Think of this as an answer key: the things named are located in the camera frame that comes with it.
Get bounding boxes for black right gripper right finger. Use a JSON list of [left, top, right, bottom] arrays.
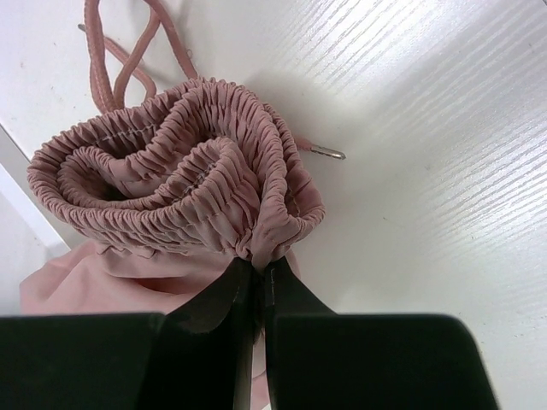
[[264, 259, 498, 409]]

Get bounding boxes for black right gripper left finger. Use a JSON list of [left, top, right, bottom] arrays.
[[1, 259, 254, 409]]

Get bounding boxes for pink trousers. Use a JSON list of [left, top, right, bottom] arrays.
[[21, 1, 325, 409]]

